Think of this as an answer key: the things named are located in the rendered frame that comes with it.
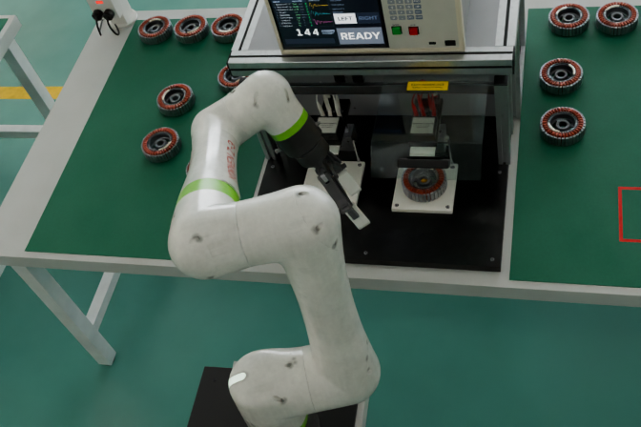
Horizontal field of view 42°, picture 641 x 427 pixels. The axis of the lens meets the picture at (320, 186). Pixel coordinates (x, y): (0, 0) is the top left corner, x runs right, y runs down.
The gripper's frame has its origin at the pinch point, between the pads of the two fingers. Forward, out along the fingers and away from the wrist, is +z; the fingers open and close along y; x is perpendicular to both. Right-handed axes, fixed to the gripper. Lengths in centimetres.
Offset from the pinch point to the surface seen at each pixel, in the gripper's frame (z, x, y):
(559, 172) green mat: 32, 41, -14
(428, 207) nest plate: 17.9, 10.8, -10.1
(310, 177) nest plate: 3.0, -12.4, -28.3
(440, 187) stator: 15.7, 15.8, -11.6
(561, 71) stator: 26, 56, -42
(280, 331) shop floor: 62, -64, -56
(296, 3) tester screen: -39.6, 13.3, -22.5
